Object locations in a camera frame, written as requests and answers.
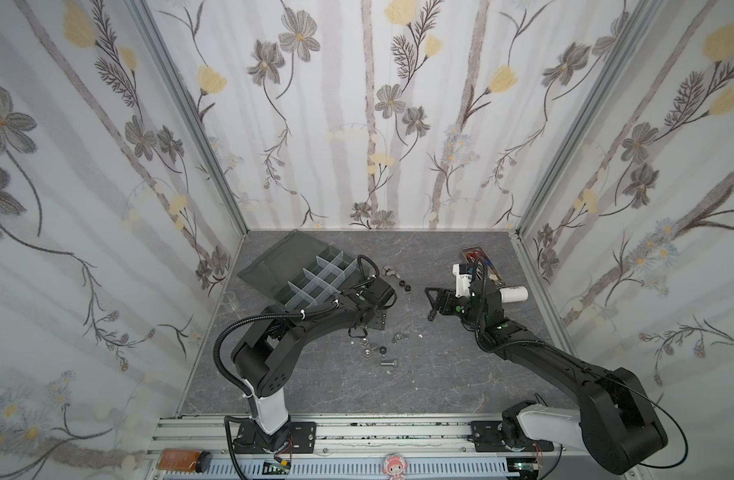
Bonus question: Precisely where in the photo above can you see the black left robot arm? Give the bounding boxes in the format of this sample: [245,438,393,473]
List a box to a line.
[212,255,397,453]

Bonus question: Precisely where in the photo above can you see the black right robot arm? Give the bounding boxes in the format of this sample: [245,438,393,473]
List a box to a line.
[424,261,668,475]

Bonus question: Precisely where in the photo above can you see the steel wing nut far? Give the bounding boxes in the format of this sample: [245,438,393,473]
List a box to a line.
[384,266,401,279]

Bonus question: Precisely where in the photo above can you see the steel wing nut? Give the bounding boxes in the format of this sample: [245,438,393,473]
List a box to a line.
[392,332,409,343]
[384,266,401,279]

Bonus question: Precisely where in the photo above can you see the white plastic bottle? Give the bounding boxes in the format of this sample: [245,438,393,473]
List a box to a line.
[499,286,529,304]

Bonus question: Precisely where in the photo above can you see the steel wing nut centre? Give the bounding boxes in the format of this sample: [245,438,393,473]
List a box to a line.
[392,332,409,343]

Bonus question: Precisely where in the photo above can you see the grey metal tool tray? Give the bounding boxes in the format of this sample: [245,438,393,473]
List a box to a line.
[461,246,507,287]

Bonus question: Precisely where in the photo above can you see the pink doll figure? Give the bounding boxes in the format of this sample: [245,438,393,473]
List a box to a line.
[383,454,408,480]

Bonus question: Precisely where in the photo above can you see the orange brown board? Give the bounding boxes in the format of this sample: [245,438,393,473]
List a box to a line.
[156,448,212,473]

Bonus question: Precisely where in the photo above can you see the black corrugated cable left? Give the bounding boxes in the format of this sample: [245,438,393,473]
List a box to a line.
[212,254,380,397]

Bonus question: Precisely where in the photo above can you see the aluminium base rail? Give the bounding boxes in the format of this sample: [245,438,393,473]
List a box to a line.
[145,414,612,479]

